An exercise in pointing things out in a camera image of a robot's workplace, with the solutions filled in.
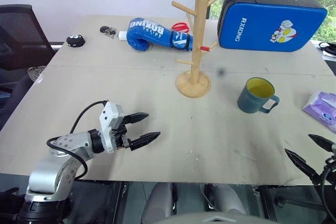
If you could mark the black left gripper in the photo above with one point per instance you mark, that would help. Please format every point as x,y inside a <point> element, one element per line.
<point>121,137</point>

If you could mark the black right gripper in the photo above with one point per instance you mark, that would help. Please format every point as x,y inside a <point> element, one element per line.
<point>331,165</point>

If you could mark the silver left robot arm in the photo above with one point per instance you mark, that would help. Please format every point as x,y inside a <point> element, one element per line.
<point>44,179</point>

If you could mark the wooden mug tree stand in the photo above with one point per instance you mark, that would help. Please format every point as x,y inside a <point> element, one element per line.
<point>195,51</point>

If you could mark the purple tissue pack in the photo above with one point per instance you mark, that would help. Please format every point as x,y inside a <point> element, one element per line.
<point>321,106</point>

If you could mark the grey rounded robot leg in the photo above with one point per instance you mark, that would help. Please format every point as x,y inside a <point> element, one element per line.
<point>157,203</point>
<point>231,197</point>

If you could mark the teal mug with yellow inside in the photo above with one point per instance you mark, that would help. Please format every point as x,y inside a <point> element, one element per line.
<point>249,100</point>

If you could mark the white plug adapter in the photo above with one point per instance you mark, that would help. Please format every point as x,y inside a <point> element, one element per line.
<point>122,36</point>

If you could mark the blue boxing glove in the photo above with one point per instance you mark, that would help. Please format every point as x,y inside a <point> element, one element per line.
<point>147,31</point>

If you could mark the black key fob with keys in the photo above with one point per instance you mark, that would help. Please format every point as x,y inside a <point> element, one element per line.
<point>105,29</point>

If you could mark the black round puck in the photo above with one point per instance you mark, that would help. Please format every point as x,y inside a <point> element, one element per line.
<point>75,41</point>

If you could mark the blue and black kick pad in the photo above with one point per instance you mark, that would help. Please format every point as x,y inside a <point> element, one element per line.
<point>252,30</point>

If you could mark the black mesh office chair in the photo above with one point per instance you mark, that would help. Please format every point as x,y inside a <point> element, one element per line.
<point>18,30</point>

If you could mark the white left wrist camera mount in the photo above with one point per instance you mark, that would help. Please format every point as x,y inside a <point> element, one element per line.
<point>110,119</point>

